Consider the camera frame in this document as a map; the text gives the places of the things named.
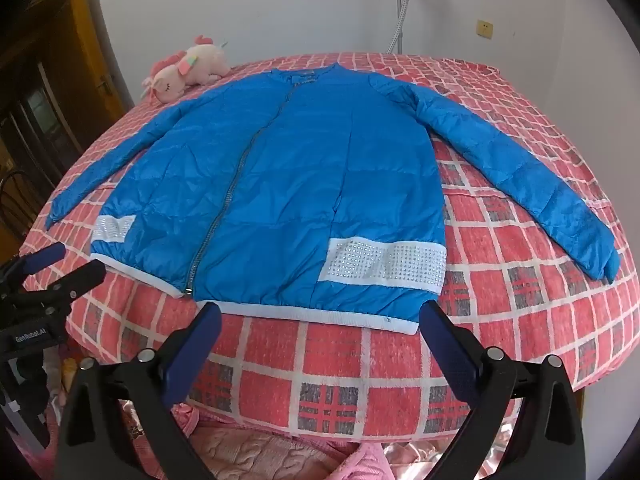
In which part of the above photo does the pink knit sweater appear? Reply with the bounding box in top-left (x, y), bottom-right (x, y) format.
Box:
top-left (169, 404), bottom-right (401, 480)

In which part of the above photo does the dark wooden chair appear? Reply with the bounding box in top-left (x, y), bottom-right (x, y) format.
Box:
top-left (0, 170), bottom-right (42, 242)

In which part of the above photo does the pink satin cloth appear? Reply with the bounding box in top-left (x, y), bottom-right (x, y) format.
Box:
top-left (389, 417), bottom-right (526, 480)

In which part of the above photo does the red checked bed blanket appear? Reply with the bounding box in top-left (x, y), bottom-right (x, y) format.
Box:
top-left (20, 51), bottom-right (640, 443)

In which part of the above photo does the pink unicorn plush toy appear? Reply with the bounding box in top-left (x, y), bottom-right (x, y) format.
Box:
top-left (141, 35), bottom-right (232, 106)

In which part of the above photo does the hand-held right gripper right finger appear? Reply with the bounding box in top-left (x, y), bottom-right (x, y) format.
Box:
top-left (419, 300), bottom-right (587, 480)

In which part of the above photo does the blue puffer jacket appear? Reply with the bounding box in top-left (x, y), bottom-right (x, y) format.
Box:
top-left (46, 62), bottom-right (622, 336)

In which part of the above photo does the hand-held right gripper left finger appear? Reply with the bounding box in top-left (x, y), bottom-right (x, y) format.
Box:
top-left (54, 302), bottom-right (223, 480)

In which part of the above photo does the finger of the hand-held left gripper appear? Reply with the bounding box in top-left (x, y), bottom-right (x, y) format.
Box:
top-left (0, 241), bottom-right (67, 286)
top-left (30, 259), bottom-right (108, 311)

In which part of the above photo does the wooden door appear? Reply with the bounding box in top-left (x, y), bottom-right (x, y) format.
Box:
top-left (0, 0), bottom-right (135, 253)

